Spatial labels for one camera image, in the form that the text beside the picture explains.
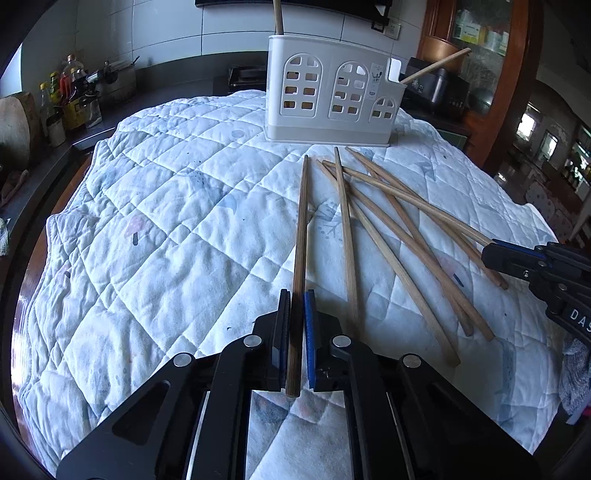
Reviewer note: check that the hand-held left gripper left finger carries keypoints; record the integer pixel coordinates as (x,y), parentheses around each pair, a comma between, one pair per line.
(285,341)

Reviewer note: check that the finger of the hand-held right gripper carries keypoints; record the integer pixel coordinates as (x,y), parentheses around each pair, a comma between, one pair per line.
(531,249)
(512,263)

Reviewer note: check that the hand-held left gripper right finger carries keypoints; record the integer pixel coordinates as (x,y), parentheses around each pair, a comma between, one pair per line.
(310,341)

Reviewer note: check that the dark wooden chopstick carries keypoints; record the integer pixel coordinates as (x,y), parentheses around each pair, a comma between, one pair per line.
(299,240)

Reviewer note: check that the white plastic utensil holder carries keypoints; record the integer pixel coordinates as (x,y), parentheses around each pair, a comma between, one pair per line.
(323,92)

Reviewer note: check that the person's right hand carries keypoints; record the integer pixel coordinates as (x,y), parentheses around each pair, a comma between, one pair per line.
(577,374)

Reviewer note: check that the white quilted blanket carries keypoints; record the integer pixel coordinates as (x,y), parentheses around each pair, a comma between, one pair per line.
(184,221)

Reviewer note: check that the wooden glass door cabinet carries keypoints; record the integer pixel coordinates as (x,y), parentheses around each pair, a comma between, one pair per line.
(503,92)

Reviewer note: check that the black rice cooker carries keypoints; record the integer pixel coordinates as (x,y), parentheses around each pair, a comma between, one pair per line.
(438,92)

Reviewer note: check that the copper inner pot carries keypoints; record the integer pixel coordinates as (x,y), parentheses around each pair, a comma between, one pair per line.
(441,50)

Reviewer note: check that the black gas stove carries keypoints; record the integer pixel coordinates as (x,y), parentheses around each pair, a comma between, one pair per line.
(244,78)

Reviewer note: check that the glass jar dark lid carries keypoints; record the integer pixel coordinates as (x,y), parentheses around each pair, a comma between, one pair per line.
(93,110)

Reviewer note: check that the yellow seasoning tin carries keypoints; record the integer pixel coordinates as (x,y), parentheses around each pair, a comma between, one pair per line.
(74,114)

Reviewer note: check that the metal pressure cooker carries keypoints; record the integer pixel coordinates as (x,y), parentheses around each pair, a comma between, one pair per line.
(117,79)

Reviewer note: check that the white shaker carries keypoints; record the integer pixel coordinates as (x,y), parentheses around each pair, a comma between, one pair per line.
(56,130)

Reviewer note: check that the brown cloth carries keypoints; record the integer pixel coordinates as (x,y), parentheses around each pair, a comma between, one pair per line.
(13,184)

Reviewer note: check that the yellow cap oil bottle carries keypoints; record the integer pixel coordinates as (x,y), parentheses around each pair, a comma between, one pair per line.
(45,108)

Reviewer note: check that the black range hood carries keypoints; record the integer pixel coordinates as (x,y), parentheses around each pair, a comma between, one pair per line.
(295,7)

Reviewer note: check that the large red label bottle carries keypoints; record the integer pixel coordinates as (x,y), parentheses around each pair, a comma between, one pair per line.
(70,78)

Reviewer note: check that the green bottle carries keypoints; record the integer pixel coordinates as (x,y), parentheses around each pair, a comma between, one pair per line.
(55,87)

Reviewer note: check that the round wooden cutting board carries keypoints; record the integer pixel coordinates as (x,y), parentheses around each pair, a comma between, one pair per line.
(16,129)

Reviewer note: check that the wall socket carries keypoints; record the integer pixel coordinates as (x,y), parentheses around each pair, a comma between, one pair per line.
(393,30)

